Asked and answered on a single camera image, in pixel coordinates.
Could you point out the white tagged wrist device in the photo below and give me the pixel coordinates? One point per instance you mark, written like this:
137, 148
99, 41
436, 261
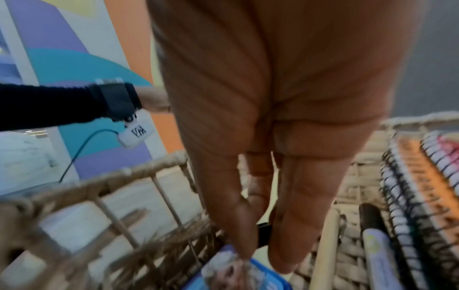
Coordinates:
138, 131

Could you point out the person's right hand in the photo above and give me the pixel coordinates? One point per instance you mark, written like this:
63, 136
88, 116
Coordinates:
287, 85

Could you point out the small black object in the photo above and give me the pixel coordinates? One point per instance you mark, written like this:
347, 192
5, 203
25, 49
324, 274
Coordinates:
264, 233

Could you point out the pink spiral notebook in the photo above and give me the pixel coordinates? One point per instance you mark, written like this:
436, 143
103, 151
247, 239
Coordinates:
444, 153

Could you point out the orange spiral notebook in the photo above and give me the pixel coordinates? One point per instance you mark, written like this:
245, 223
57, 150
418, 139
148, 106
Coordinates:
426, 181

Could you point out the woven wicker basket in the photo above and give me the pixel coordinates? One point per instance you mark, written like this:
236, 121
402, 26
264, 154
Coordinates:
150, 243

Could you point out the person's left forearm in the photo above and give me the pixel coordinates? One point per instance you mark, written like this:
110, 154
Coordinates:
46, 106

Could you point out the person's left hand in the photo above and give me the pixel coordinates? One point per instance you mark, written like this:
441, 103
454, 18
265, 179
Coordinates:
152, 99

